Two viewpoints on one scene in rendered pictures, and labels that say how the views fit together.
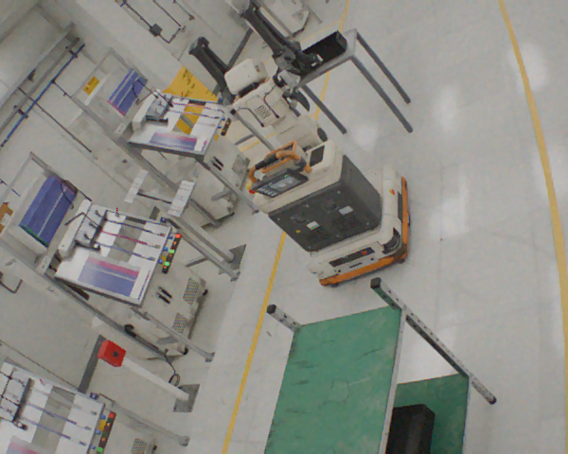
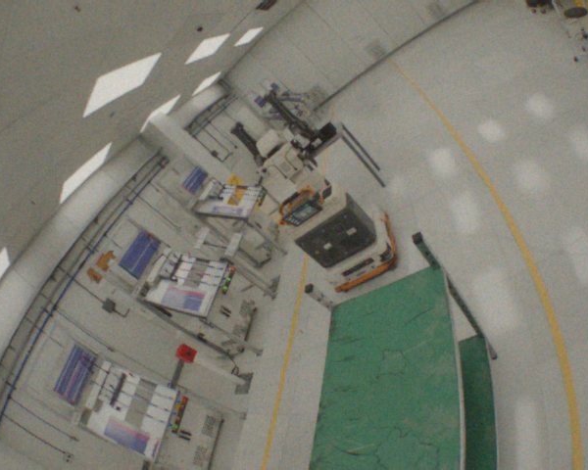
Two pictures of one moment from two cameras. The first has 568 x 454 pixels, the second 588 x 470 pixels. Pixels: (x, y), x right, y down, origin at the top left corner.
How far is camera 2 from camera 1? 0.80 m
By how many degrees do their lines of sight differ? 9
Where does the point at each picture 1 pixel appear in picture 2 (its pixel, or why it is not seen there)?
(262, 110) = (284, 165)
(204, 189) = (250, 242)
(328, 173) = (336, 202)
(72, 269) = (157, 294)
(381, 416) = (453, 381)
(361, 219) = (363, 237)
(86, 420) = (165, 403)
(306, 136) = (317, 184)
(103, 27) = (179, 148)
